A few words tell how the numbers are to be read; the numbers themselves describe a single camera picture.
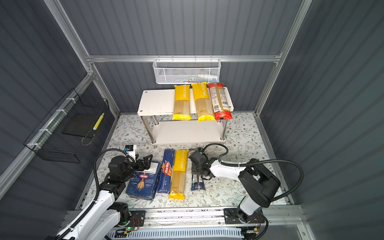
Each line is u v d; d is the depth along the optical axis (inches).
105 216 23.1
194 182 32.5
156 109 29.7
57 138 26.9
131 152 28.3
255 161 19.2
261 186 17.7
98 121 31.0
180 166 35.1
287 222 28.8
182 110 28.0
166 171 34.0
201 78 35.9
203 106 28.6
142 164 29.2
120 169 24.9
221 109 28.4
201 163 27.2
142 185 30.9
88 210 19.1
